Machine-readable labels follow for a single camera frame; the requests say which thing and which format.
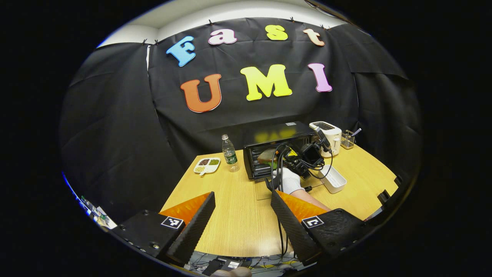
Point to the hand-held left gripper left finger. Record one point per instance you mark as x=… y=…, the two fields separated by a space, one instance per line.
x=194 y=231

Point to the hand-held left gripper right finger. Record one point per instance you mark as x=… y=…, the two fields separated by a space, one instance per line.
x=292 y=231

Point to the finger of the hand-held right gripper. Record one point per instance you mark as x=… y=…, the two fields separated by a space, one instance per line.
x=290 y=158

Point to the black electric oven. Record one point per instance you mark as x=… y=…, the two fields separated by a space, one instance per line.
x=276 y=132

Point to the white toaster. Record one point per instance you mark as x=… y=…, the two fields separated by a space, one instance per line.
x=333 y=134

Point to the white rectangular tray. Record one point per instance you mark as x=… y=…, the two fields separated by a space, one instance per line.
x=336 y=181

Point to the striped straw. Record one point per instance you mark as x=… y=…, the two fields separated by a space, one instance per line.
x=356 y=132

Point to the clear plastic water bottle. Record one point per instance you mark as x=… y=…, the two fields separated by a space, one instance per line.
x=230 y=156

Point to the white divided seasoning dish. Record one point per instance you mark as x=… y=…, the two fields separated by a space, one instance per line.
x=207 y=165

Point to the black backdrop cloth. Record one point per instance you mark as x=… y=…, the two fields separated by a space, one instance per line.
x=127 y=134

